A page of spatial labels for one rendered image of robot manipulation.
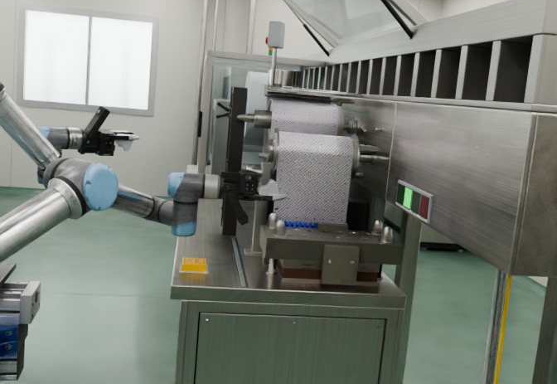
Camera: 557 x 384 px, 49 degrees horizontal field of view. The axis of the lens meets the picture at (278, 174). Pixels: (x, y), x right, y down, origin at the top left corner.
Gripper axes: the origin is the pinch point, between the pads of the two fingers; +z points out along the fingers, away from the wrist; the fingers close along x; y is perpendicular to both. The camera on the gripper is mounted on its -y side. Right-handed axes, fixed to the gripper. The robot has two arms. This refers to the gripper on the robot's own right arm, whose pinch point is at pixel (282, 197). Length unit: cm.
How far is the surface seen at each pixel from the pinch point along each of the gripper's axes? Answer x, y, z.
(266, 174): 7.0, 6.1, -4.8
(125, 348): 133, -111, -57
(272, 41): 58, 52, -1
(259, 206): 7.8, -4.5, -6.0
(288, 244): -20.0, -9.6, -0.3
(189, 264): -13.3, -18.7, -27.4
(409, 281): 13, -29, 50
